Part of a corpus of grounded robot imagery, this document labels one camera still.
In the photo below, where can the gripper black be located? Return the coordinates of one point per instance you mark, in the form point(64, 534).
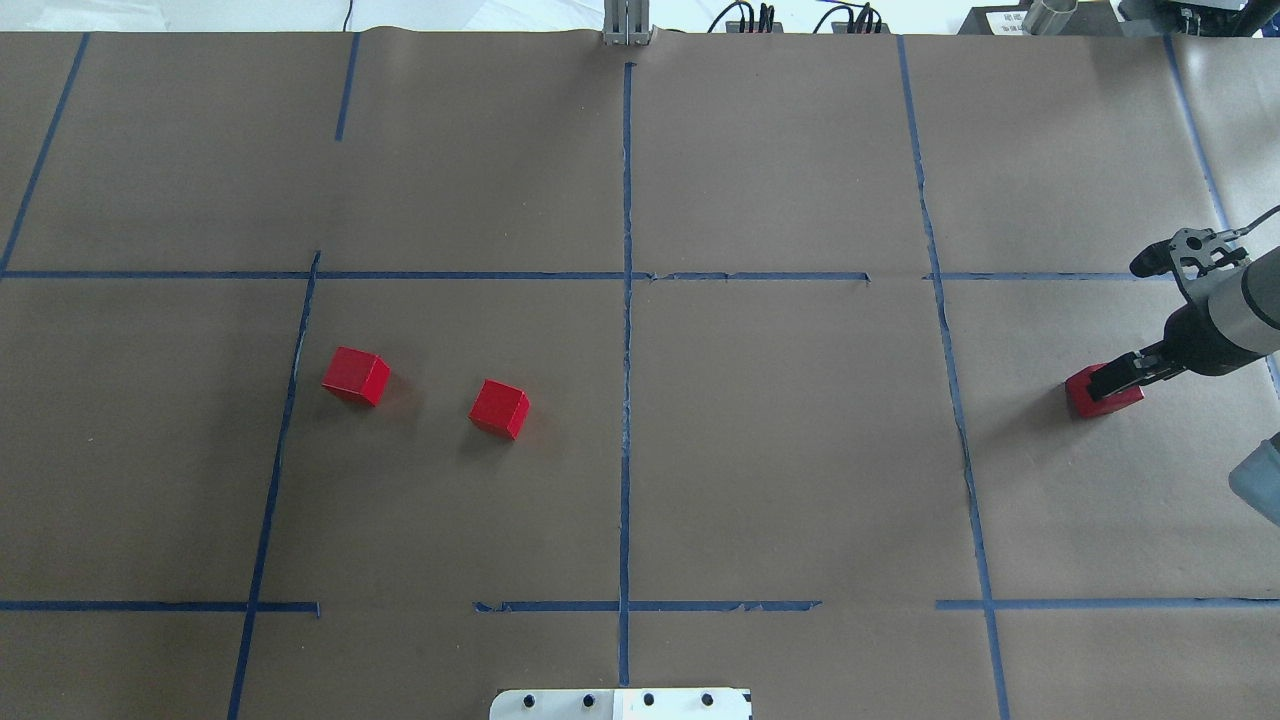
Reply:
point(1190, 338)

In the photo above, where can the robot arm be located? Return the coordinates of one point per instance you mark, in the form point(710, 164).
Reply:
point(1230, 319)

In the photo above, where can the steel cup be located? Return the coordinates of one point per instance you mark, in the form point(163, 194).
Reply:
point(1047, 17)

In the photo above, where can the right power strip plugs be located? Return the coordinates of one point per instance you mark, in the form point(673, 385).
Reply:
point(851, 18)

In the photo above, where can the power strip plugs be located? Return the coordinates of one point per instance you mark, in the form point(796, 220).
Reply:
point(747, 18)
point(851, 18)

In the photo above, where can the left power strip plugs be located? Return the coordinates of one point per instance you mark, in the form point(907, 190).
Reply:
point(747, 18)

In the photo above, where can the red block middle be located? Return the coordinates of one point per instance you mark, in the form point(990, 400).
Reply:
point(500, 409)

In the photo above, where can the red block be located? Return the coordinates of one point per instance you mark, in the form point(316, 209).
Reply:
point(500, 409)
point(356, 376)

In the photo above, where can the red block far left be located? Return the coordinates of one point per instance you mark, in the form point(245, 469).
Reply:
point(356, 376)

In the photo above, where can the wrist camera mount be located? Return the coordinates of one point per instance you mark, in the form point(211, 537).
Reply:
point(1198, 259)

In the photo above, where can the aluminium profile post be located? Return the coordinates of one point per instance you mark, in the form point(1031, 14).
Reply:
point(627, 23)

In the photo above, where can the white camera stand base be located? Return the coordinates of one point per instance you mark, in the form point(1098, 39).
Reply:
point(623, 703)

